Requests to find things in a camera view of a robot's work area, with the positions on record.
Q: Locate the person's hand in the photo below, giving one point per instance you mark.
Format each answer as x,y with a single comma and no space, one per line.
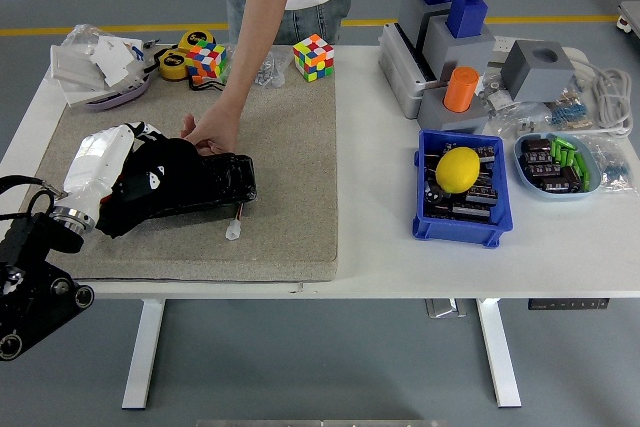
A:
217,129

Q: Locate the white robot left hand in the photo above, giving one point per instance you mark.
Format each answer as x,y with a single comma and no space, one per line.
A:
92,162

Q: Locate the black rag with red tag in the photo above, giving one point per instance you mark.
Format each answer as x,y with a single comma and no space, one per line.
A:
175,152

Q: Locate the person's forearm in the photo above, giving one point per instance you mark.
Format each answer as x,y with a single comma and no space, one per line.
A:
260,22

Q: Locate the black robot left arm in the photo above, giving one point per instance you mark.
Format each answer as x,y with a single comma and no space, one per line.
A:
30,292

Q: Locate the black desk control panel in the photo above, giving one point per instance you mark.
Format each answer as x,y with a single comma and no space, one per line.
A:
570,304

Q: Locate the colourful puzzle cube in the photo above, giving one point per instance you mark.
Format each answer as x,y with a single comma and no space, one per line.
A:
206,59
313,57

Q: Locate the purple tray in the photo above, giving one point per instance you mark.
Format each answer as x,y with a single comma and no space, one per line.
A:
120,96

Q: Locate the clear bag of screws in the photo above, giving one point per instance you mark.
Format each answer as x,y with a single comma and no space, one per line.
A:
265,72

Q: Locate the yellow tape measure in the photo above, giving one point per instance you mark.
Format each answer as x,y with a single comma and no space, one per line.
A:
172,64
192,39

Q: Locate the grey-brown mat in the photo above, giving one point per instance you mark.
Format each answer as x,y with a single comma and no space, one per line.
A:
290,172

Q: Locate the white flat box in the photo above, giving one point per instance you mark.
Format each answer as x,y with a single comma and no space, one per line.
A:
72,64

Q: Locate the white folded card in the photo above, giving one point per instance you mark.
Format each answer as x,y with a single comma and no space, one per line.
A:
117,59

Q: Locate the clear plastic bag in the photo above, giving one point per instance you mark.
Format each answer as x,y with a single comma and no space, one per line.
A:
82,34

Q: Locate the grey junction box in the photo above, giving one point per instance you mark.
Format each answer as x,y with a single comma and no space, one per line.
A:
395,72

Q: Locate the white table leg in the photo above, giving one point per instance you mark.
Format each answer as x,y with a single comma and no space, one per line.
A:
142,352
497,352

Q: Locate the low grey block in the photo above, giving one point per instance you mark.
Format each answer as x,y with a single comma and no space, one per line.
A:
435,114

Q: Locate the tall grey block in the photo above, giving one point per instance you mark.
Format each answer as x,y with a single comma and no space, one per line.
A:
410,12

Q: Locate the yellow lemon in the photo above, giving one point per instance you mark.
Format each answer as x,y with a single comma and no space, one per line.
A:
456,169

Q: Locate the orange cylinder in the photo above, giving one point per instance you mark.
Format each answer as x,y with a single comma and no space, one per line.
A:
461,89

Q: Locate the blue plastic bin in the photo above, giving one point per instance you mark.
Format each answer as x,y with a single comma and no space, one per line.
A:
460,234

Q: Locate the small clear parts bag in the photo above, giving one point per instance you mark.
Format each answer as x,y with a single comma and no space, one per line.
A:
496,94

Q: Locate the clear bag with white plug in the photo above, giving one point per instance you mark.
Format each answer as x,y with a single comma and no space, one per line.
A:
515,119

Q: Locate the light blue dish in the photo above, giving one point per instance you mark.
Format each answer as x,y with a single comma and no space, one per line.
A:
525,182

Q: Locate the grey block with round hole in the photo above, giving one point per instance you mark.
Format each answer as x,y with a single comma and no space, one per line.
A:
530,77

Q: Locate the green battery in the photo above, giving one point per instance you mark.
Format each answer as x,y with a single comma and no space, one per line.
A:
568,157
565,141
581,165
587,181
556,154

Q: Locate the bag of blue resistors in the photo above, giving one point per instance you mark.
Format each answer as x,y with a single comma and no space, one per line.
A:
570,114
617,172

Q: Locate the metal bracket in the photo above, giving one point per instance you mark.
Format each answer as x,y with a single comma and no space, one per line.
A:
445,308

